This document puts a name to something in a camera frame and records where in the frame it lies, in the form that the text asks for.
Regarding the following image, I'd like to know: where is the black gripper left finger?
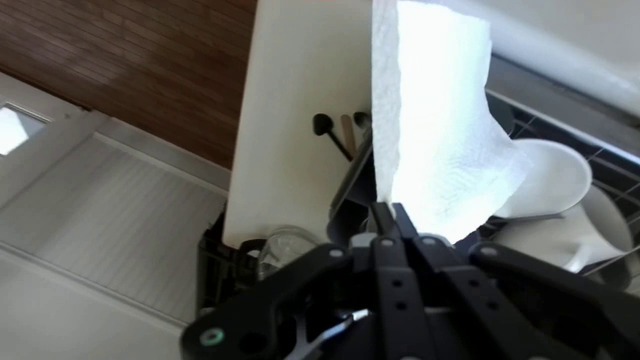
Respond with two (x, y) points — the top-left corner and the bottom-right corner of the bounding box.
(177, 201), (427, 360)

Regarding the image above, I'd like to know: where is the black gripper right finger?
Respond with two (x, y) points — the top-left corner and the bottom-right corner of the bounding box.
(389, 201), (640, 360)

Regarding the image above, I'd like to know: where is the clear glass jar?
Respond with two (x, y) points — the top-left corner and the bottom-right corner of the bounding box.
(254, 223), (323, 283)

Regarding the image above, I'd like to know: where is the white ceramic pitcher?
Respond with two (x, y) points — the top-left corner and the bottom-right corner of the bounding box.
(496, 184), (635, 276)

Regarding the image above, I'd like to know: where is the black countertop appliance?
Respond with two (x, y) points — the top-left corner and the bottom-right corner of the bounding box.
(193, 209), (268, 315)

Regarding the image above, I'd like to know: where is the white bowl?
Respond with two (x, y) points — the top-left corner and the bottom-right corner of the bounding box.
(493, 136), (593, 222)

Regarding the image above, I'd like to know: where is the black ladle spoon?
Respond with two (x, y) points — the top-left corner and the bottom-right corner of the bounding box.
(309, 112), (355, 163)

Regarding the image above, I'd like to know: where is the grey metal dish rack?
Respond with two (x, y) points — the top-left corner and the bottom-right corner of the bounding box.
(328, 62), (640, 283)

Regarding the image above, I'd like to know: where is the black kitchen utensil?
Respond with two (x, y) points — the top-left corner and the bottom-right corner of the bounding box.
(352, 107), (374, 147)

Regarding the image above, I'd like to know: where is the white base cabinet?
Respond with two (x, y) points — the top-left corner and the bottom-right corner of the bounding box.
(0, 68), (233, 360)

